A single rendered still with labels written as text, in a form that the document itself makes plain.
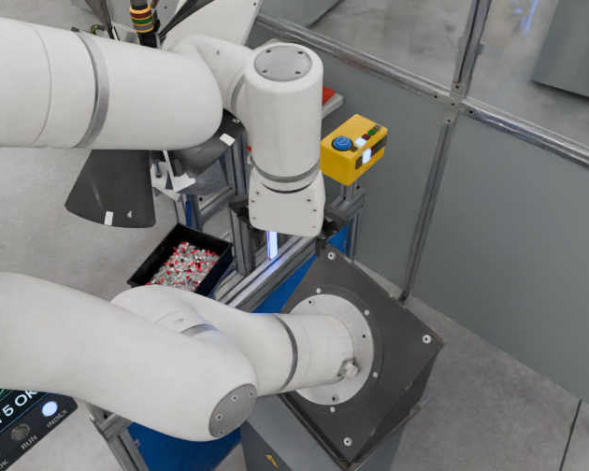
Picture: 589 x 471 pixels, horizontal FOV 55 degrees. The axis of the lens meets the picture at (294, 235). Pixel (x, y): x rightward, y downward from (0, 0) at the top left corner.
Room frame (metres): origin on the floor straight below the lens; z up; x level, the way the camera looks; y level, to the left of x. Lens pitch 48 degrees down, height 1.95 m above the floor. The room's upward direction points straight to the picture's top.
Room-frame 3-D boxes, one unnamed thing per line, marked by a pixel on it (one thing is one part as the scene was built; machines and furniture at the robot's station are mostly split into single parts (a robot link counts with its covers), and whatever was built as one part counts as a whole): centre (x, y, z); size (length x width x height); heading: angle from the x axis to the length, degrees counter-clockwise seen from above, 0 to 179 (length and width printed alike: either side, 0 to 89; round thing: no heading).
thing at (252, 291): (0.82, 0.11, 0.82); 0.90 x 0.04 x 0.08; 140
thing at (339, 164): (1.12, -0.15, 1.02); 0.16 x 0.10 x 0.11; 140
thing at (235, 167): (1.47, 0.21, 0.58); 0.09 x 0.05 x 1.15; 50
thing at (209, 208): (1.39, 0.28, 0.56); 0.19 x 0.04 x 0.04; 140
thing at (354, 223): (1.15, -0.17, 0.39); 0.04 x 0.04 x 0.78; 50
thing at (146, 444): (0.82, 0.11, 0.45); 0.82 x 0.02 x 0.66; 140
